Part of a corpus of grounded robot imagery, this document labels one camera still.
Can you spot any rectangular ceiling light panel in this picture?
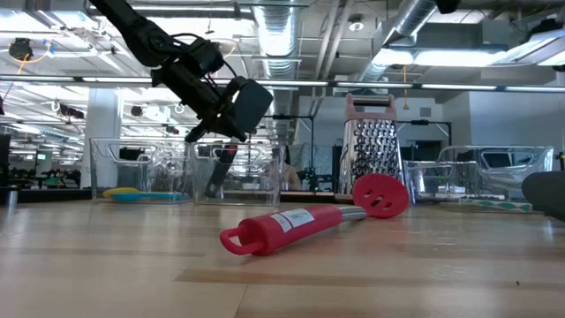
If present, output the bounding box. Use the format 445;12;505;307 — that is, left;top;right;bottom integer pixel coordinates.
373;47;492;68

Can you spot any person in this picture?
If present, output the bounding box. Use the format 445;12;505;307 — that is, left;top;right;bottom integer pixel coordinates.
282;148;304;191

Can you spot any red slotted spoon steel shaft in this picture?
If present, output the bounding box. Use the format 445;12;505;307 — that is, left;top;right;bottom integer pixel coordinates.
219;172;411;257

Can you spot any spatula with teal patterned handle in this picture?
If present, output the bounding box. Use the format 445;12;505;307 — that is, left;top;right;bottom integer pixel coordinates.
458;197;534;214

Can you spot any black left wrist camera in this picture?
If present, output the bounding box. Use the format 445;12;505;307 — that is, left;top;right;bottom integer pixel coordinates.
228;78;275;134

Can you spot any black metal frame stand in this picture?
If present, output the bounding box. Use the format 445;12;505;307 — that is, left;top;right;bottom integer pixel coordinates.
396;118;452;149

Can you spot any slanted silver ventilation duct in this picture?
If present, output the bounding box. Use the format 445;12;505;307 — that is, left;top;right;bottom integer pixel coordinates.
355;0;447;83

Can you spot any white building column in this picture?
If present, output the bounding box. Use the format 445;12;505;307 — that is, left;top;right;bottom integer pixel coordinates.
81;87;125;189

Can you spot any blue silicone spoon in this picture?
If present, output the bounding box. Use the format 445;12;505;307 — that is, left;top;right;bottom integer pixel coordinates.
109;191;191;204

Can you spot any long ceiling light bar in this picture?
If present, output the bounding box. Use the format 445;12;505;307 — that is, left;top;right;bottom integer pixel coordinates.
0;73;565;94

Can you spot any black reel with yellow cable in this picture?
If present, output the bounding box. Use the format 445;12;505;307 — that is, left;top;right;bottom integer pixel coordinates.
8;37;49;74

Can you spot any steel box grater pink handle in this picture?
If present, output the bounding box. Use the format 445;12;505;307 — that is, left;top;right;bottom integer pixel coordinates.
338;93;405;198

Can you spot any round silver ventilation duct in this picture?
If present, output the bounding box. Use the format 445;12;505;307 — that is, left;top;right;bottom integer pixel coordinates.
252;0;304;145

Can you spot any black nylon utensil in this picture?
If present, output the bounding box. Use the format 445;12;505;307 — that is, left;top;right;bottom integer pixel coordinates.
521;170;565;223

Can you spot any yellow hanging cord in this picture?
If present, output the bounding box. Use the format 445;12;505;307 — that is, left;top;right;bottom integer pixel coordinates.
400;64;410;111

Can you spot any long clear plastic bin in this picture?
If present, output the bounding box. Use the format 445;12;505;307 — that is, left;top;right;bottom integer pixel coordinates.
402;145;555;214

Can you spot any yellow silicone spoon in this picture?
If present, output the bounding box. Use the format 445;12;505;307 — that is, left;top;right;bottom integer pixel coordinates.
102;186;142;199

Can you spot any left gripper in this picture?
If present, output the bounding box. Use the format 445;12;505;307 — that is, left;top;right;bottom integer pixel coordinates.
152;61;248;145

